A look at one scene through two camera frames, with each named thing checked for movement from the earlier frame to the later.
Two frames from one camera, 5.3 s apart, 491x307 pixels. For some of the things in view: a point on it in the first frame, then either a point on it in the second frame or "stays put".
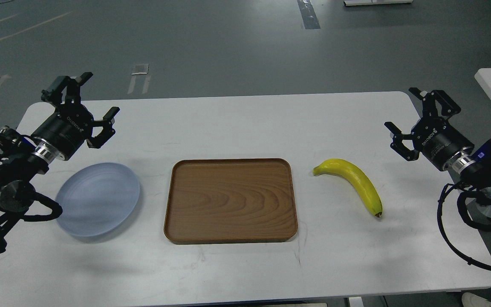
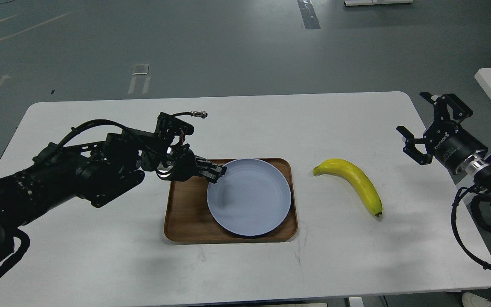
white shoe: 470,299 stays put
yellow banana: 360,178 stays put
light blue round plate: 96,198 -> 251,198
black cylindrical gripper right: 437,140 -> 460,152
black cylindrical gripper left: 70,126 -> 180,163
